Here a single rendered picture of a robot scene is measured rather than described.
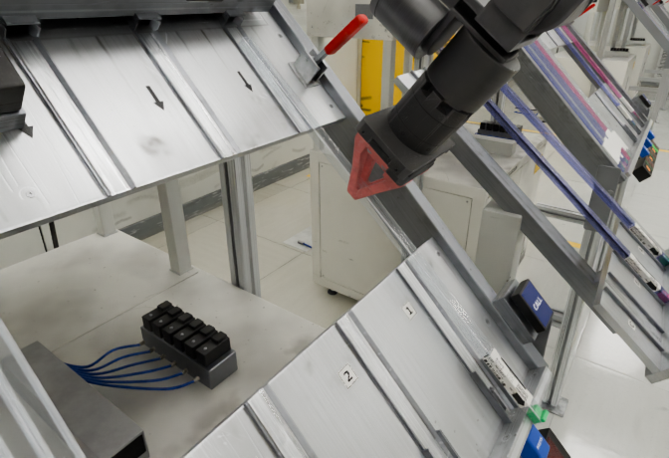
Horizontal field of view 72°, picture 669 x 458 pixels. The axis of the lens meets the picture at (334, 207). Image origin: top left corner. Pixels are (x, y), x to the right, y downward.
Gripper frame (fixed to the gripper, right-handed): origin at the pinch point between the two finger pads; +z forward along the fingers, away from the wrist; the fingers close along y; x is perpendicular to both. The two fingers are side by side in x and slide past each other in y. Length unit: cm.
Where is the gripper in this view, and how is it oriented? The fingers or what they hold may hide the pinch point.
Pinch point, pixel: (359, 188)
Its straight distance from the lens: 49.7
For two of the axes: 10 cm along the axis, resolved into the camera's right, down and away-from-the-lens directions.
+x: 6.3, 7.6, -1.5
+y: -5.8, 3.4, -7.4
